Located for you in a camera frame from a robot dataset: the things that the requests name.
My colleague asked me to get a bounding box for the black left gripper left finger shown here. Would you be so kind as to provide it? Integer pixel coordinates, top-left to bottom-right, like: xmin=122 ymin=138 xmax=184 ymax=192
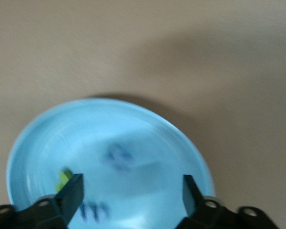
xmin=0 ymin=173 xmax=84 ymax=229

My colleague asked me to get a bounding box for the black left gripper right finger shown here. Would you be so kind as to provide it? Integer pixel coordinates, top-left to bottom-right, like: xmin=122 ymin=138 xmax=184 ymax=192
xmin=177 ymin=174 xmax=277 ymax=229

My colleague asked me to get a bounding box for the blue plate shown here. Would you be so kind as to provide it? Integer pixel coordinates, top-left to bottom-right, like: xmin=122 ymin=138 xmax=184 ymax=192
xmin=6 ymin=97 xmax=215 ymax=229

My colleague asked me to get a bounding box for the blue letter m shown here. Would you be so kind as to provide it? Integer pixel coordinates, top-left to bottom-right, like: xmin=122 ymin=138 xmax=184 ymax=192
xmin=80 ymin=202 xmax=110 ymax=221

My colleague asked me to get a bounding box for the green letter p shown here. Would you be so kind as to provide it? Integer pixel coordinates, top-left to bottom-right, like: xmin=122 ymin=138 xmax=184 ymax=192
xmin=56 ymin=168 xmax=73 ymax=193

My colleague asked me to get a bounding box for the blue letter x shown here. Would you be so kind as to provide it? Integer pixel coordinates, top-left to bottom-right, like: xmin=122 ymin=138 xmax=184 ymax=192
xmin=103 ymin=142 xmax=139 ymax=171

